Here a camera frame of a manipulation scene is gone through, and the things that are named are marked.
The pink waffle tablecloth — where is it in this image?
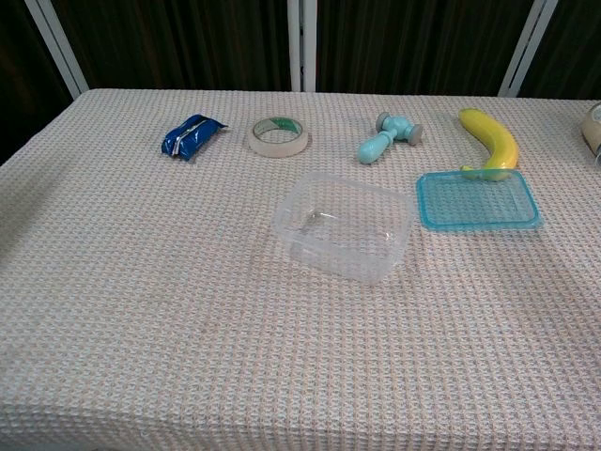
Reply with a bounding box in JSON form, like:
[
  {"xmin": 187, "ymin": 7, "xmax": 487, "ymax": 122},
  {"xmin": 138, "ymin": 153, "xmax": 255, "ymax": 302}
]
[{"xmin": 0, "ymin": 87, "xmax": 601, "ymax": 451}]

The light blue toy hammer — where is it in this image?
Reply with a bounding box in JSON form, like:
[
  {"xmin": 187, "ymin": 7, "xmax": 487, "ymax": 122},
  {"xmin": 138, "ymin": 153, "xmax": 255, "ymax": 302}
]
[{"xmin": 359, "ymin": 111, "xmax": 423, "ymax": 165}]

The mayonnaise squeeze bottle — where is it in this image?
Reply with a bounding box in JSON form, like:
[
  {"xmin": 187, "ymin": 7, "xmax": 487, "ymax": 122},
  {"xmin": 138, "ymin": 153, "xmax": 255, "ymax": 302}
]
[{"xmin": 579, "ymin": 101, "xmax": 601, "ymax": 163}]

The blue plastic lid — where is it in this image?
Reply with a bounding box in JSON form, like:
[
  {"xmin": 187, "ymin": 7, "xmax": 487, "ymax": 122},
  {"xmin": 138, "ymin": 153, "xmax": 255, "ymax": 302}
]
[{"xmin": 415, "ymin": 168, "xmax": 545, "ymax": 234}]

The clear plastic container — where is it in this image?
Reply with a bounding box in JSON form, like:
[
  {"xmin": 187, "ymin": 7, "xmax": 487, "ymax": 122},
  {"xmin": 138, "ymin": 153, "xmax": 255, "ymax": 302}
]
[{"xmin": 271, "ymin": 171, "xmax": 415, "ymax": 287}]

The dark curtain panel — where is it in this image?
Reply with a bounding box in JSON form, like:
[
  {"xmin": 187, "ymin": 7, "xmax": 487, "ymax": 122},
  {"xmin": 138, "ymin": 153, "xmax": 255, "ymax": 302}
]
[
  {"xmin": 518, "ymin": 0, "xmax": 601, "ymax": 101},
  {"xmin": 0, "ymin": 0, "xmax": 76, "ymax": 165},
  {"xmin": 315, "ymin": 0, "xmax": 536, "ymax": 98},
  {"xmin": 51, "ymin": 0, "xmax": 292, "ymax": 93}
]

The white frame post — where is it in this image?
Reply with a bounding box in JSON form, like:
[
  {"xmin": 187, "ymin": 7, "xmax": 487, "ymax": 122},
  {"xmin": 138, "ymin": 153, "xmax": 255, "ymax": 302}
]
[
  {"xmin": 286, "ymin": 0, "xmax": 318, "ymax": 93},
  {"xmin": 497, "ymin": 0, "xmax": 560, "ymax": 99},
  {"xmin": 23, "ymin": 0, "xmax": 90, "ymax": 100}
]

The beige masking tape roll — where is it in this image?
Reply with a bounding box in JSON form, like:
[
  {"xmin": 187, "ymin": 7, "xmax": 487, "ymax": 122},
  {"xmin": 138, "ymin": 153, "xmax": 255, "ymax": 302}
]
[{"xmin": 247, "ymin": 117, "xmax": 311, "ymax": 159}]

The yellow banana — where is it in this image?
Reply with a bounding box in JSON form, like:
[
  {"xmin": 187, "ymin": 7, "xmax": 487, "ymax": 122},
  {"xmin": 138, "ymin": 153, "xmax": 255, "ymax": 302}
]
[{"xmin": 458, "ymin": 107, "xmax": 520, "ymax": 182}]

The blue snack packet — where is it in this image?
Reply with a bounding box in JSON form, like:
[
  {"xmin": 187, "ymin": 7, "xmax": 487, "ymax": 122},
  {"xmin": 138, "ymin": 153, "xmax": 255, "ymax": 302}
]
[{"xmin": 161, "ymin": 114, "xmax": 230, "ymax": 163}]

